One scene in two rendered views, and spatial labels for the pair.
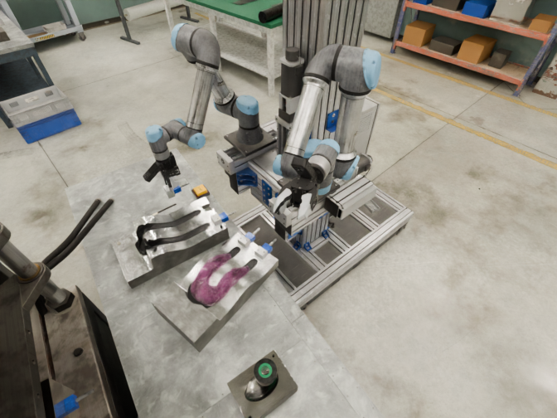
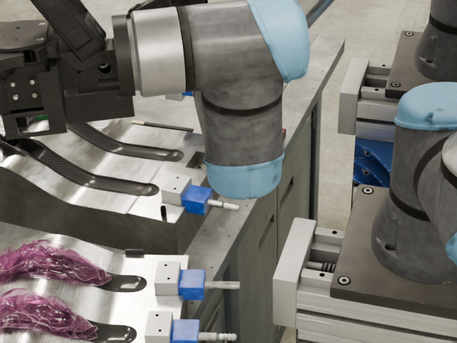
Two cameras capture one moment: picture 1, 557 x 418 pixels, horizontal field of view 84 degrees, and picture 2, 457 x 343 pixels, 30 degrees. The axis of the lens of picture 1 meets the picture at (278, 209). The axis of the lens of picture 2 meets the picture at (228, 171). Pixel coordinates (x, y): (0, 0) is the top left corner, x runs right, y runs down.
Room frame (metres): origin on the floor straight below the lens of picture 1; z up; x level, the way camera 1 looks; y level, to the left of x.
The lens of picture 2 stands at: (0.44, -0.71, 1.79)
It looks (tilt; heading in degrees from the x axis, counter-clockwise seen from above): 36 degrees down; 57
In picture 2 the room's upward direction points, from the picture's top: 2 degrees counter-clockwise
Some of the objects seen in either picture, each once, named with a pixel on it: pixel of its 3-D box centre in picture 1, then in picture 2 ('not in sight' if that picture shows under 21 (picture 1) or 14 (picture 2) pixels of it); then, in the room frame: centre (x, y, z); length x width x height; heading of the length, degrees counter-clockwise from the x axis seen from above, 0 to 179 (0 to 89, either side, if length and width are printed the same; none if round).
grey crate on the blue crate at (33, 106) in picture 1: (37, 105); not in sight; (3.22, 2.72, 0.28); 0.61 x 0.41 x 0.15; 132
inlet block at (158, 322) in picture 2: (267, 247); (192, 336); (0.86, 0.05, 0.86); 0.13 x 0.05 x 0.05; 142
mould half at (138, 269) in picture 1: (170, 235); (81, 163); (0.93, 0.53, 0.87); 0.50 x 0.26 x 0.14; 125
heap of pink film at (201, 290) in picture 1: (218, 275); (18, 286); (0.69, 0.26, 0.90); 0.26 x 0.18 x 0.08; 142
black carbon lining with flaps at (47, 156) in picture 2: (171, 229); (81, 145); (0.93, 0.51, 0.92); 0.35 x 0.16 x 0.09; 125
